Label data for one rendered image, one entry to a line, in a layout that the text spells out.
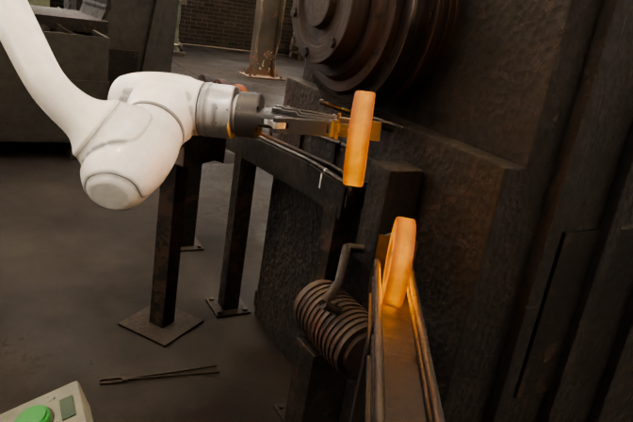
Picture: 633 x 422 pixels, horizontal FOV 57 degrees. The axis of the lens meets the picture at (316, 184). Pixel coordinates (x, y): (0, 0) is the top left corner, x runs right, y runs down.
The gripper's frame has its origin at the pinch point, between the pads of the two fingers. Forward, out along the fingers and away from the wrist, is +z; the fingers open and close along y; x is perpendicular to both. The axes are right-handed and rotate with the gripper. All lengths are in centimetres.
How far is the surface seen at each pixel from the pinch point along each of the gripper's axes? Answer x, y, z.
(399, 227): -15.0, 2.9, 8.7
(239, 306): -90, -96, -37
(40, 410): -30, 41, -32
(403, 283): -22.4, 8.0, 10.3
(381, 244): -22.6, -7.7, 6.8
